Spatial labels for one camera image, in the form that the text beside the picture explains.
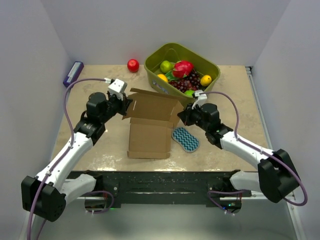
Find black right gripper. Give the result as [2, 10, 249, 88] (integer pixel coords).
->
[177, 102, 209, 132]

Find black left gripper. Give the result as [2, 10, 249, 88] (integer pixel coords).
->
[101, 92, 133, 124]

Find brown cardboard paper box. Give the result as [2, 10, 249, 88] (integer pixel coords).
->
[122, 88, 184, 159]

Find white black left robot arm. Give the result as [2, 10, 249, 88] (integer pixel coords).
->
[21, 92, 133, 222]

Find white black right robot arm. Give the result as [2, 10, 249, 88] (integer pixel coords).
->
[177, 103, 299, 203]

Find purple rectangular box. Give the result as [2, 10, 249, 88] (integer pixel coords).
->
[62, 61, 84, 88]

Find green lime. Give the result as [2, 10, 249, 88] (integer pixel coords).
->
[184, 89, 195, 97]

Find blue zigzag sponge cloth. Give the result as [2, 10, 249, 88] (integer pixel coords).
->
[171, 127, 200, 153]

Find purple grape bunch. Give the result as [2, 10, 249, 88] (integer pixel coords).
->
[168, 69, 205, 93]

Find red apple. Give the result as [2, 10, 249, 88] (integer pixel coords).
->
[127, 58, 140, 73]

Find yellow lemon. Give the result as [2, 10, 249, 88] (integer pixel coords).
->
[200, 75, 213, 87]

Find orange fruit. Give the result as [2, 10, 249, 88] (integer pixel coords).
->
[157, 74, 169, 83]

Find red dragon fruit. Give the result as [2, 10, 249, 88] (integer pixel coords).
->
[172, 60, 194, 79]

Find green apple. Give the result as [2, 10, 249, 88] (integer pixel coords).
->
[160, 60, 174, 74]

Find green plastic tub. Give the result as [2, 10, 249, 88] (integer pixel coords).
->
[144, 42, 221, 106]

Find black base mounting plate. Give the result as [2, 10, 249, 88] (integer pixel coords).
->
[67, 169, 253, 210]

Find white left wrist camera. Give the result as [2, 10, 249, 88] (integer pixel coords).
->
[108, 78, 128, 101]

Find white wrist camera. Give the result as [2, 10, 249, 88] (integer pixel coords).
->
[108, 78, 128, 101]
[191, 90, 208, 109]

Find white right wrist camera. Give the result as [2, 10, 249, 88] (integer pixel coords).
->
[191, 90, 208, 109]

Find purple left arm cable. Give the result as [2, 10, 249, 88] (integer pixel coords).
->
[26, 77, 111, 240]

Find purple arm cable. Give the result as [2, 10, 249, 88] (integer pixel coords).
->
[26, 77, 111, 240]
[203, 91, 308, 217]

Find aluminium rail frame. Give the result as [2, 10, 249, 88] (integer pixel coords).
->
[244, 65, 307, 240]

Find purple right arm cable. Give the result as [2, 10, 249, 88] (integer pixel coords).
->
[203, 91, 308, 217]

